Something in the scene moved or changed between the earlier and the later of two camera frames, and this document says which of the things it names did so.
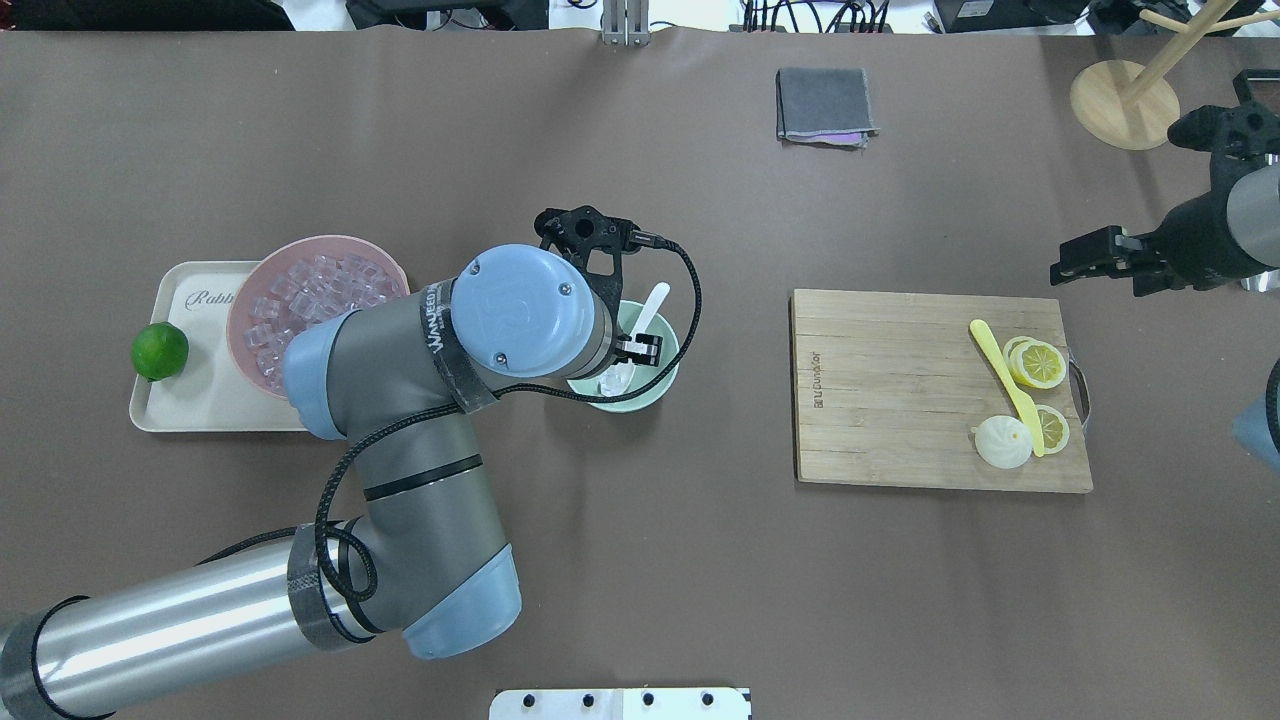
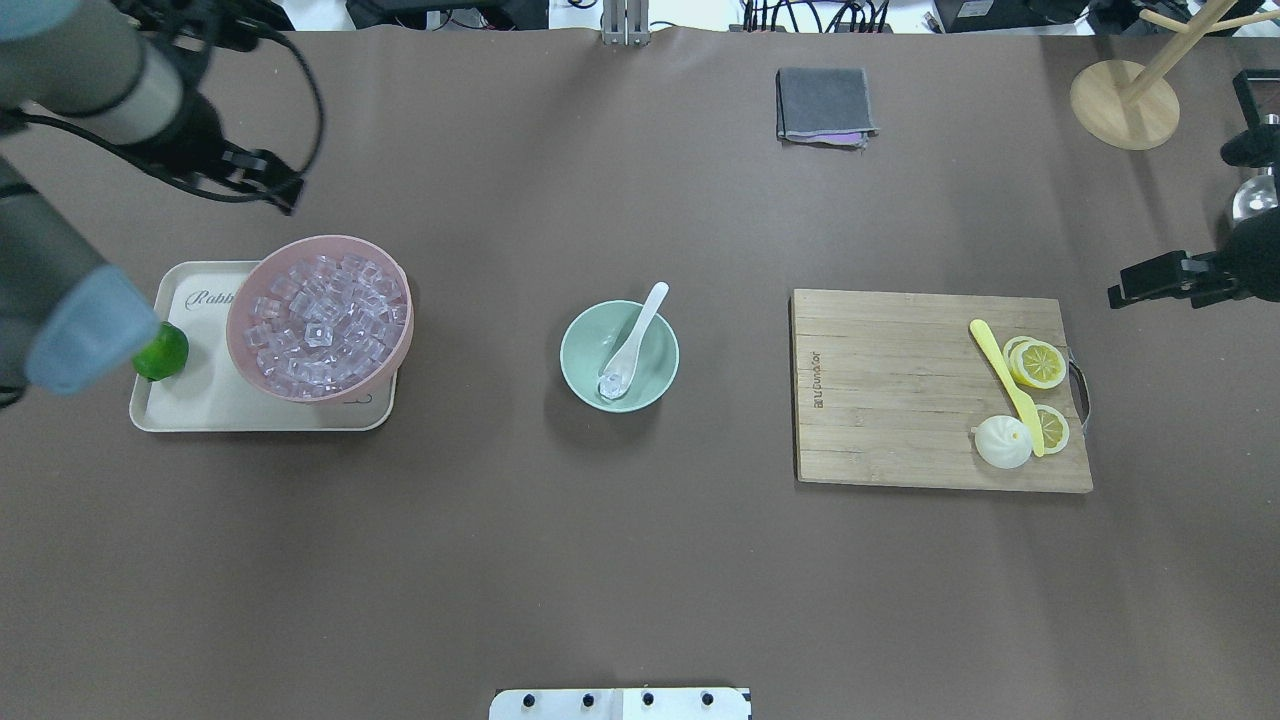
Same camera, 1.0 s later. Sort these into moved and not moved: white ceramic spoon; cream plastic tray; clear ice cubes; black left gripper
Moved: black left gripper
Not moved: white ceramic spoon; cream plastic tray; clear ice cubes
